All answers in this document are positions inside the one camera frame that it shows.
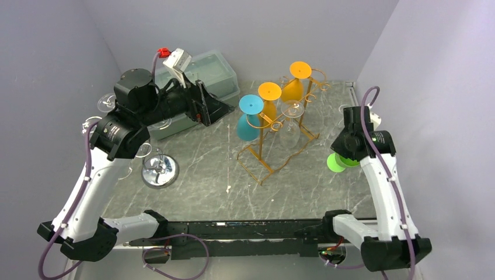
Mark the blue wine glass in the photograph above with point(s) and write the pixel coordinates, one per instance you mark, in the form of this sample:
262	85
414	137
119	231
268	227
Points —
249	124

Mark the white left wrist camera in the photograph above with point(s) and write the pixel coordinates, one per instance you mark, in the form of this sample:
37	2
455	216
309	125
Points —
176	63

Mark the green wine glass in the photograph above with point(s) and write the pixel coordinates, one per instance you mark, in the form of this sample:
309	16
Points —
336	163

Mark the clear glass on stand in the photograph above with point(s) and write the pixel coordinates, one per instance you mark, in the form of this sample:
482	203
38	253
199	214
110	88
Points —
89	125
107	103

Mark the clear wine glass front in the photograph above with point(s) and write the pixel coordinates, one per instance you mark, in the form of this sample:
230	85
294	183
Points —
290	132

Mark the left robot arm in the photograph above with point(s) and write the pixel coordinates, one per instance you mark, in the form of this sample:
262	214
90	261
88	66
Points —
79	228

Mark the orange wine glass front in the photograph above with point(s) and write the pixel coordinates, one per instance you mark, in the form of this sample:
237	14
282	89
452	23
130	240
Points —
269	92

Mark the gold wire glass rack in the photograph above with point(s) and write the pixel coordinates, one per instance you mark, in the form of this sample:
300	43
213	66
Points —
265	156

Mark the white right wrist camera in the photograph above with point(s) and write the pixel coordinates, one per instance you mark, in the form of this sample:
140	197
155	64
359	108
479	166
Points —
375	119

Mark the silver spiral glass stand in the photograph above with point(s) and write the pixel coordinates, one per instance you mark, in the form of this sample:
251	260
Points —
158	170

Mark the clear wine glass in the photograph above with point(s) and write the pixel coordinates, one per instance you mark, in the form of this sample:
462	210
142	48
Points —
340	123
290	132

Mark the orange wine glass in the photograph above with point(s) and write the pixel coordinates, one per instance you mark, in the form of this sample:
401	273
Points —
294	89
269	92

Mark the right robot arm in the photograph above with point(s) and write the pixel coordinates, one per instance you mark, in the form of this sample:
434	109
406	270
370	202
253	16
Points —
395	243

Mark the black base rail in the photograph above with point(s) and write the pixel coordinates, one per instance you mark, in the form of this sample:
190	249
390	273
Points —
241	238

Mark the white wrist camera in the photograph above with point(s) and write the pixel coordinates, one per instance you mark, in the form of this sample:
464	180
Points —
375	119
176	63

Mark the clear glass on stand upper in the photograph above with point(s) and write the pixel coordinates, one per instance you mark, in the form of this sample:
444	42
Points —
107	103

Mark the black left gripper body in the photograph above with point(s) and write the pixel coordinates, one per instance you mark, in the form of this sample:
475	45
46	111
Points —
194	108

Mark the clear glass on stand middle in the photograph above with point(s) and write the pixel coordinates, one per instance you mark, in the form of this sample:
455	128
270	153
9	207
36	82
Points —
89	125

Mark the orange wine glass rear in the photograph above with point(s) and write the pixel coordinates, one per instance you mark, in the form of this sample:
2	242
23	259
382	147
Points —
294	89

